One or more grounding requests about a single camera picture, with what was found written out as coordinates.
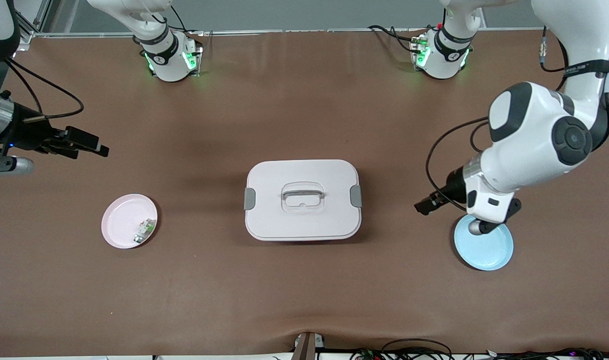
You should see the grey box lid handle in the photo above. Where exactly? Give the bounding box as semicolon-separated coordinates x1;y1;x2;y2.
282;189;325;200

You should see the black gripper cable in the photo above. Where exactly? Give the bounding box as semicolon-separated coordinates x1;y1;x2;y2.
425;27;570;202
4;57;85;121

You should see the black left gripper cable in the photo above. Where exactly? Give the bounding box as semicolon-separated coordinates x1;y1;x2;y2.
425;27;570;202

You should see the small green white component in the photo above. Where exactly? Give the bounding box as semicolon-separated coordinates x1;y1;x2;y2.
133;218;156;245

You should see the brown camera mount post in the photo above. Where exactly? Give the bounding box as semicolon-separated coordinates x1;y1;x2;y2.
292;331;326;360

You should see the silver table edge rail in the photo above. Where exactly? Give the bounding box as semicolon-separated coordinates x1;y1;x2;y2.
32;28;545;39

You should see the black left base cable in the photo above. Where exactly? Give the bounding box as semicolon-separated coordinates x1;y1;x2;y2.
367;24;425;55

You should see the aluminium frame profile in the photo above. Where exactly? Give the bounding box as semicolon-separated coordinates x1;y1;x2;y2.
14;0;53;45

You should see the white lidded storage box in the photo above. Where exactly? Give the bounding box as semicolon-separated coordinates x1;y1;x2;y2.
243;159;364;242

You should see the pink round plate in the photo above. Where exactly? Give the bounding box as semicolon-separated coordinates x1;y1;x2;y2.
101;193;159;250

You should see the brown table mat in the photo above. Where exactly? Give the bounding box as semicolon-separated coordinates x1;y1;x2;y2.
0;29;609;357

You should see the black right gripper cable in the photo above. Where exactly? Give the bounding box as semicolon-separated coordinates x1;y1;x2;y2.
4;57;85;121

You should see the light blue round plate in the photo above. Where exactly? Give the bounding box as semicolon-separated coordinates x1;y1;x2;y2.
453;214;514;272

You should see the tangled cable bundle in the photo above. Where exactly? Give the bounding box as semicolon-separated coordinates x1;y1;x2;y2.
349;347;609;360

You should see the black looped cable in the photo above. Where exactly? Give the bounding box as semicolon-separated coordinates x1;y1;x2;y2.
382;338;454;360

